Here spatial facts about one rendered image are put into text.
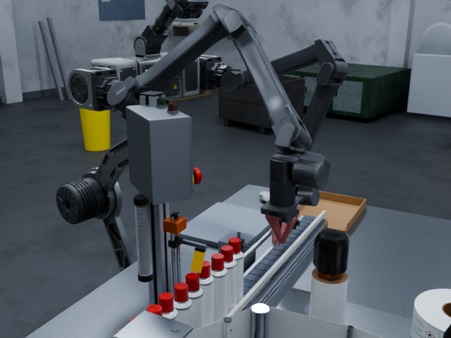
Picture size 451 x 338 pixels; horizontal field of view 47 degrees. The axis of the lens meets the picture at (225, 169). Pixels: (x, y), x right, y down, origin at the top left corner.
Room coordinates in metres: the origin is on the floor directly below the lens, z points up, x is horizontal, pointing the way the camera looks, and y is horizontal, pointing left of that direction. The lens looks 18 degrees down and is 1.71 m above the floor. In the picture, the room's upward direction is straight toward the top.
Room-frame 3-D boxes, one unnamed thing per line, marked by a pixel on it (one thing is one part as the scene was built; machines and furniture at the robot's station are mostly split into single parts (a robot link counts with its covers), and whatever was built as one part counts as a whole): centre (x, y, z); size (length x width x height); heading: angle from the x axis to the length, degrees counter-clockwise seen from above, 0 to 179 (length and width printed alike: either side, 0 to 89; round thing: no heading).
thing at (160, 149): (1.13, 0.15, 1.38); 0.17 x 0.10 x 0.19; 27
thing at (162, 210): (1.22, 0.17, 1.16); 0.04 x 0.04 x 0.67; 62
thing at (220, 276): (1.19, 0.02, 0.98); 0.05 x 0.05 x 0.20
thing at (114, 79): (1.54, 0.34, 1.45); 0.09 x 0.08 x 0.12; 141
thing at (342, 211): (2.07, -0.44, 0.85); 0.30 x 0.26 x 0.04; 152
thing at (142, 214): (1.09, 0.19, 1.18); 0.04 x 0.04 x 0.21
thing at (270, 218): (1.08, -0.13, 1.23); 0.07 x 0.07 x 0.09; 63
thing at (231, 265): (1.23, -0.01, 0.98); 0.05 x 0.05 x 0.20
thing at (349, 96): (8.49, -1.91, 0.34); 1.70 x 1.55 x 0.67; 51
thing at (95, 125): (6.05, 1.56, 0.29); 0.37 x 0.36 x 0.58; 140
